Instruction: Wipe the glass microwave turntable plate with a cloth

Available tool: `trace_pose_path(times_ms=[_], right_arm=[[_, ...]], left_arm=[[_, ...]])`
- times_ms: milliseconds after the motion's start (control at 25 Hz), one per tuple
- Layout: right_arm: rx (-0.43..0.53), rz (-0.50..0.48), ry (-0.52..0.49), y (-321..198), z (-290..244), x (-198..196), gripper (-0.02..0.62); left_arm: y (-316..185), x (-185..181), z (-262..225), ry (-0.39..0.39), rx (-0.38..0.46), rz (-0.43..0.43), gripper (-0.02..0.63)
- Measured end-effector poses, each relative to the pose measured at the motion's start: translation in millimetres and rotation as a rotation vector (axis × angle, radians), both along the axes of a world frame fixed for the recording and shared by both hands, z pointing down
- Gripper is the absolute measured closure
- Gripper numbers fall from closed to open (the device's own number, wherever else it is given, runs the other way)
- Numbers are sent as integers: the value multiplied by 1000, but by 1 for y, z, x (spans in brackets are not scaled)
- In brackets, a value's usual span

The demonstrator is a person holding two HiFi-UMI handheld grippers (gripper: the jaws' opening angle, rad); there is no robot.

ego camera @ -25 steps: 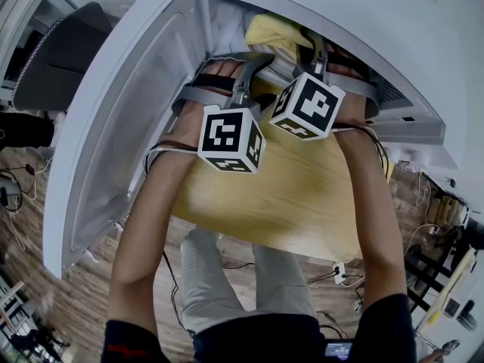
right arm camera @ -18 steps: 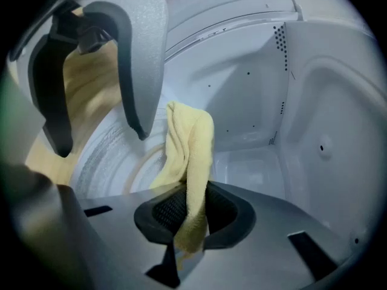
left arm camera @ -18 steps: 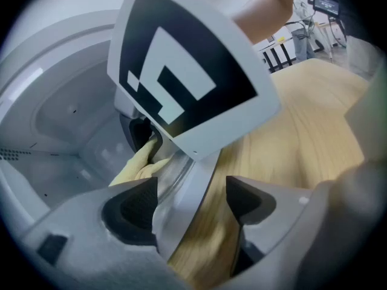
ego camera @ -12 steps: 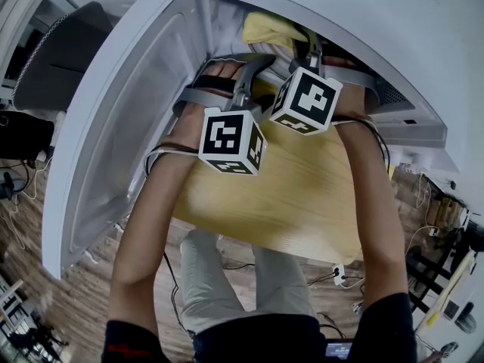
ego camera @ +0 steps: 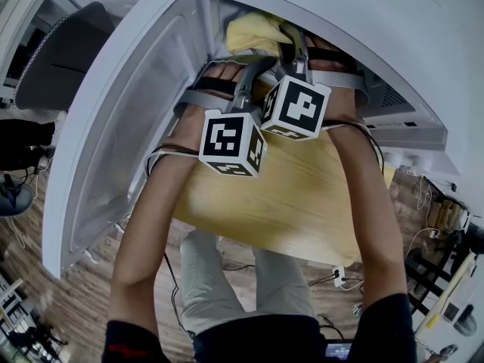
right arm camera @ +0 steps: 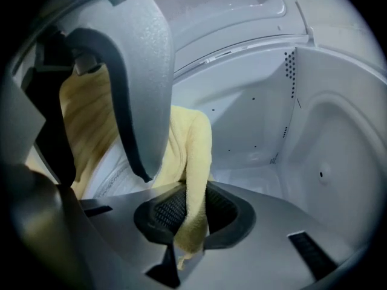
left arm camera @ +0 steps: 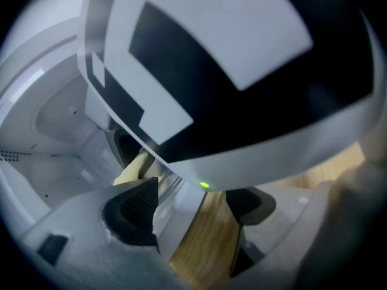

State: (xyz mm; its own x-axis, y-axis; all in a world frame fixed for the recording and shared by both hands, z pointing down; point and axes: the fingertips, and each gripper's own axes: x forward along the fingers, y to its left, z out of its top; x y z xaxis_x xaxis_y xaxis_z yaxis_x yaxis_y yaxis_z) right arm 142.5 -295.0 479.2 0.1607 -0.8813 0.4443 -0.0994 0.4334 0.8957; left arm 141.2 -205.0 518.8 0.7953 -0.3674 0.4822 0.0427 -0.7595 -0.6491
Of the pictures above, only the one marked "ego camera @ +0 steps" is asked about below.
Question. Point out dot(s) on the person's right forearm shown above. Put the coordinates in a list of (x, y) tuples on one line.
[(370, 210)]

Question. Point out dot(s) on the black metal rack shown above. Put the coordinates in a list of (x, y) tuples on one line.
[(438, 267)]

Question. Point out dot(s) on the person's left hand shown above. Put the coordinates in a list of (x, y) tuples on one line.
[(219, 72)]

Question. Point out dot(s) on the grey chair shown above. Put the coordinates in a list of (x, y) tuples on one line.
[(64, 59)]

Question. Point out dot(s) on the white power strip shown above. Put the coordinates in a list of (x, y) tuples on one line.
[(339, 275)]

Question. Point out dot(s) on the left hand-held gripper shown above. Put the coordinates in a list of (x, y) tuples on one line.
[(221, 138)]

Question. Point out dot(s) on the blue-grey round stool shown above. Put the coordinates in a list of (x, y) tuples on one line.
[(15, 200)]

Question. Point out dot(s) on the black bag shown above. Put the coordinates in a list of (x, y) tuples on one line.
[(22, 142)]

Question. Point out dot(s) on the white cabinet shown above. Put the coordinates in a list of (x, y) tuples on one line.
[(19, 21)]

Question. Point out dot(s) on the small lit screen device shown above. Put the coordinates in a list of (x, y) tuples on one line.
[(338, 350)]

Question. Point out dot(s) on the person's light grey trousers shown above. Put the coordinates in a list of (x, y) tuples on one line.
[(211, 278)]

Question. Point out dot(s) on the white microwave door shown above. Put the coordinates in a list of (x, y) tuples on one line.
[(113, 119)]

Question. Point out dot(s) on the yellow cloth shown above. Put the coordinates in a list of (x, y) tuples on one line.
[(253, 28)]

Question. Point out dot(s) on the person's black shirt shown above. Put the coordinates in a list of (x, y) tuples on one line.
[(257, 342)]

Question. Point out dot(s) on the person's left forearm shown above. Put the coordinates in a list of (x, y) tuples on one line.
[(151, 218)]

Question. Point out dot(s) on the person's right hand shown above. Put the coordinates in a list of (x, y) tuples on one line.
[(329, 53)]

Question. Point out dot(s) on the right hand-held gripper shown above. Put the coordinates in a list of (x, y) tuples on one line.
[(302, 106)]

